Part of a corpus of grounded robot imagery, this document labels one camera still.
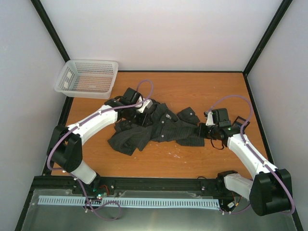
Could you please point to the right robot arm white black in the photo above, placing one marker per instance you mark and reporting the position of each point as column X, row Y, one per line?
column 270, row 189

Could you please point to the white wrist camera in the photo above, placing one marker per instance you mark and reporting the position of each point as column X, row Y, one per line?
column 145, row 105
column 209, row 118

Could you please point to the white perforated plastic basket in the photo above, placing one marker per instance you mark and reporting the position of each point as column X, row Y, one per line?
column 87, row 79

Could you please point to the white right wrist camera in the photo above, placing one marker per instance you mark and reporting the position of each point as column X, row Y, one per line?
column 209, row 118

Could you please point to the small black square holder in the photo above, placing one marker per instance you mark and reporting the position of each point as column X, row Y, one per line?
column 239, row 121

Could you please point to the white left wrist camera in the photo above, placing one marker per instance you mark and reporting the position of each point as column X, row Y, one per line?
column 145, row 105

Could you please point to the black right frame post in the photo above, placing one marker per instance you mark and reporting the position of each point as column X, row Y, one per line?
column 278, row 16

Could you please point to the black left frame post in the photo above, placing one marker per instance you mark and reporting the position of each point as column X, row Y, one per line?
column 50, row 28

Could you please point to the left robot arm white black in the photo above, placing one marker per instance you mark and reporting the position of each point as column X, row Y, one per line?
column 65, row 148

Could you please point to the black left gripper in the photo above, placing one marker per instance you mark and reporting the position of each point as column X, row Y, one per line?
column 143, row 121

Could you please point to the black frame post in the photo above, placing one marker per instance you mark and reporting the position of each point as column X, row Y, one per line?
column 50, row 28
column 278, row 16

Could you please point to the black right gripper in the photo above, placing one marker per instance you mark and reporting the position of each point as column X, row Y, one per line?
column 201, row 132

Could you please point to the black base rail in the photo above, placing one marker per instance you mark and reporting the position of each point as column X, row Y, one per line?
column 111, row 185

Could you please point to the light blue slotted cable duct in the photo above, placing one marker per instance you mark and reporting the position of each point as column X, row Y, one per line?
column 212, row 204

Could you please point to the dark grey pinstriped shirt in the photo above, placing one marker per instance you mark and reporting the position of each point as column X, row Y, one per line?
column 166, row 126

